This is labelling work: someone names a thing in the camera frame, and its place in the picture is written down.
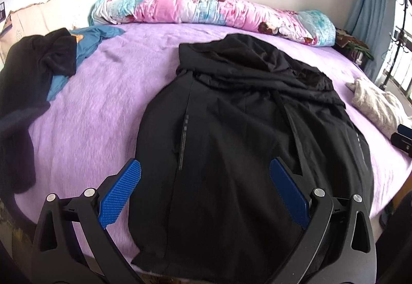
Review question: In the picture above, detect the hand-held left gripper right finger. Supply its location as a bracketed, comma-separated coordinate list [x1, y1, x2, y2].
[269, 157, 378, 284]

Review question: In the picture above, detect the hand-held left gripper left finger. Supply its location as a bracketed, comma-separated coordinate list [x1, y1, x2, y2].
[30, 158, 143, 284]

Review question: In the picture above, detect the black hooded jacket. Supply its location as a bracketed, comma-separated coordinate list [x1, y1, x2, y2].
[130, 33, 375, 284]

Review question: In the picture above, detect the white fluffy cloth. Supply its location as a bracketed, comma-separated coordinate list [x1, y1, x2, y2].
[346, 76, 410, 140]

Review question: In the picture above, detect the metal window railing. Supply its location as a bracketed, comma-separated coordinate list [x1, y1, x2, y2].
[380, 0, 412, 96]

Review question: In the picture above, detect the purple bed sheet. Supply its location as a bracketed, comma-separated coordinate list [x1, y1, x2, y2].
[10, 21, 412, 275]

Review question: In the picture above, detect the black coat rack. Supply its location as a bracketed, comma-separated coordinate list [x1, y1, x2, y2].
[388, 0, 412, 56]

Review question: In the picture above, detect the light blue curtain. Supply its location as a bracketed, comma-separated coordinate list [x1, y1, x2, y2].
[344, 0, 398, 78]

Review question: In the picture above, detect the dark crumpled garment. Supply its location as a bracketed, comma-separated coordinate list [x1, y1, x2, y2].
[0, 28, 79, 217]

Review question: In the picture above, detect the blue shirt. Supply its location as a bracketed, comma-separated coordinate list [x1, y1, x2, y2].
[47, 26, 126, 102]

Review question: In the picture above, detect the peach pillow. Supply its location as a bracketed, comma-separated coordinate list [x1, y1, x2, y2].
[0, 0, 85, 61]

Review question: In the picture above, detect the pink floral rolled quilt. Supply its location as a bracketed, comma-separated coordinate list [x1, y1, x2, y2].
[90, 0, 337, 47]

